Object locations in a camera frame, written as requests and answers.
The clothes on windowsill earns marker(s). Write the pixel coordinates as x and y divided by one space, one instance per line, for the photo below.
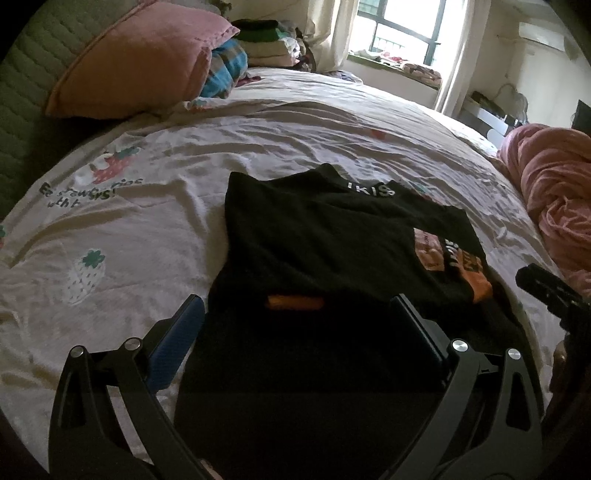
406 64

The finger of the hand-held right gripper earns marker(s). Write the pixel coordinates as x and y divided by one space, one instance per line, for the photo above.
540 284

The stack of folded clothes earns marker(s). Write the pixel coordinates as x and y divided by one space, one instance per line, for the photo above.
268 44

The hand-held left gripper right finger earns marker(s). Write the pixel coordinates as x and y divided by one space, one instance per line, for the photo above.
415 332

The white desk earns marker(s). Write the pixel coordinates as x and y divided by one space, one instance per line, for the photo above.
485 115

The blue plaid cloth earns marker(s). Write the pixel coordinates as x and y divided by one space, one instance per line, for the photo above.
226 64

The cream curtain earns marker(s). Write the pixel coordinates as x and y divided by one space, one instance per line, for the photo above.
330 32
455 60

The pink pillow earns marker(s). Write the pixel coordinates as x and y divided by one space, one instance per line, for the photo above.
138 60

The strawberry print bedsheet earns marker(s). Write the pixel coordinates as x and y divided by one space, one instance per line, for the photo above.
184 152

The pink blanket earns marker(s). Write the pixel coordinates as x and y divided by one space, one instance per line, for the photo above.
554 184

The window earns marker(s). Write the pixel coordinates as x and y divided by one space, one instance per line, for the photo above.
401 27

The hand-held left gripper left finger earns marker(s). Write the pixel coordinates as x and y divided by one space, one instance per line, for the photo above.
182 330

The white air conditioner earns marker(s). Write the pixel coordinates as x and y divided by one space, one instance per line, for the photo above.
542 34

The green quilted headboard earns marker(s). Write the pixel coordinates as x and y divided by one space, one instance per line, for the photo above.
23 69

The white desk fan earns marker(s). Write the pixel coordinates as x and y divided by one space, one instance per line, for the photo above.
512 99

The dark screen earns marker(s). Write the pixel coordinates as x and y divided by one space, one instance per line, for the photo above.
582 115

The black long-sleeve shirt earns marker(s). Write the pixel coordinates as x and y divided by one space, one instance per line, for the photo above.
300 240

